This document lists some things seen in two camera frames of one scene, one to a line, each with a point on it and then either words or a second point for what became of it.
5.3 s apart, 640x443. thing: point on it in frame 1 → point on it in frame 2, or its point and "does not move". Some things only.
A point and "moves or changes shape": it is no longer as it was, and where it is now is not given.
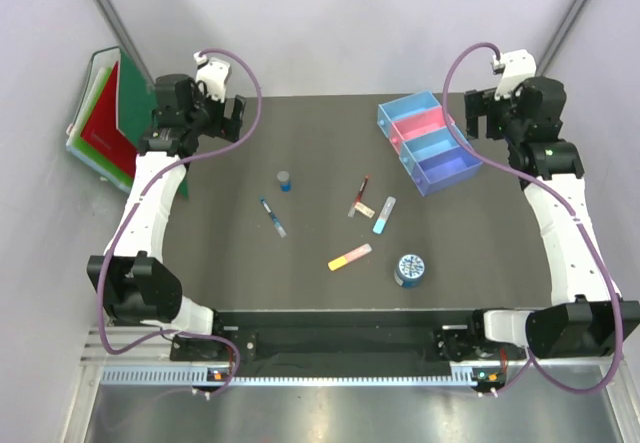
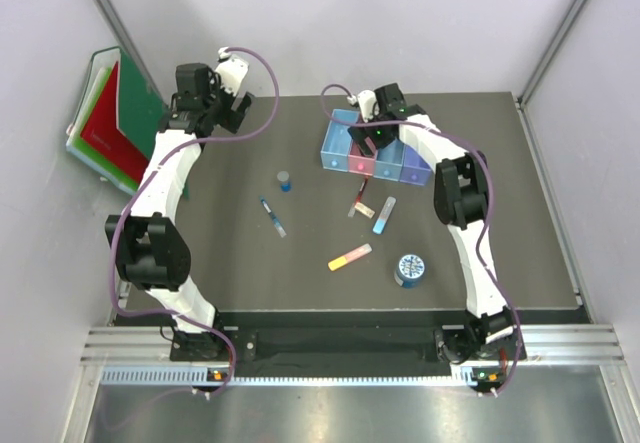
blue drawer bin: [425, 145] moves or changes shape
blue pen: [277, 223] does not move
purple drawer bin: [446, 170] moves or changes shape
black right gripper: [479, 104] → [359, 134]
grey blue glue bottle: [285, 183] does not move
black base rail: [343, 337] does not move
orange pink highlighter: [354, 255] does not move
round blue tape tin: [410, 270] does not move
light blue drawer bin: [400, 108] → [337, 145]
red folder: [101, 127] does not move
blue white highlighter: [383, 218] does not move
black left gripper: [225, 128] does not move
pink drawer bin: [406, 128] moves or changes shape
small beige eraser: [364, 210] does not move
